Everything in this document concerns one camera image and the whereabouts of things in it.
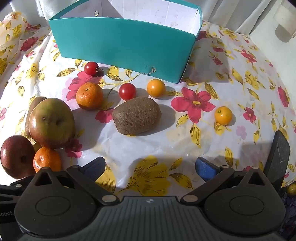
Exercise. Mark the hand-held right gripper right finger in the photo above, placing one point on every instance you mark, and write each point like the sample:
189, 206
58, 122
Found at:
205, 168

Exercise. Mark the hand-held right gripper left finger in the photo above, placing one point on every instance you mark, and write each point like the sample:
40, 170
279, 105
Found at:
94, 167

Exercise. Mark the green and red apple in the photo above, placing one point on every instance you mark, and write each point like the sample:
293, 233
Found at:
52, 122

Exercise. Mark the tangerine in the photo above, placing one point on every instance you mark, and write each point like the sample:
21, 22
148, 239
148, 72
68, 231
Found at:
47, 160
89, 96

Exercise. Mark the teal cardboard box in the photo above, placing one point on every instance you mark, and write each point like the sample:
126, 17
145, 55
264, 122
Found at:
115, 39

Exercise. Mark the dark red apple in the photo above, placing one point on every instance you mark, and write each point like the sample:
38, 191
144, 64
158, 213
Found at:
16, 156

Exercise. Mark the orange cherry tomato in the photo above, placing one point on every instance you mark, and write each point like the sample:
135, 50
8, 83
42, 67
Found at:
156, 88
223, 115

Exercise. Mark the floral tablecloth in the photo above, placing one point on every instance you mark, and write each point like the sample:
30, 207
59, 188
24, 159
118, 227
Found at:
150, 148

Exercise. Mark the brown kiwi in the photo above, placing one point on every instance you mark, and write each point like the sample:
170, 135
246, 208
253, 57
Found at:
137, 115
32, 106

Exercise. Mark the black plastic panel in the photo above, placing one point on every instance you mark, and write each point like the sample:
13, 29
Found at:
277, 153

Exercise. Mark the red cherry tomato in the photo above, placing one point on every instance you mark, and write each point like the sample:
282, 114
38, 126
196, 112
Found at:
127, 91
91, 68

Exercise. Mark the white wall fixture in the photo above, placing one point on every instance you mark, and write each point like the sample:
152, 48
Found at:
285, 27

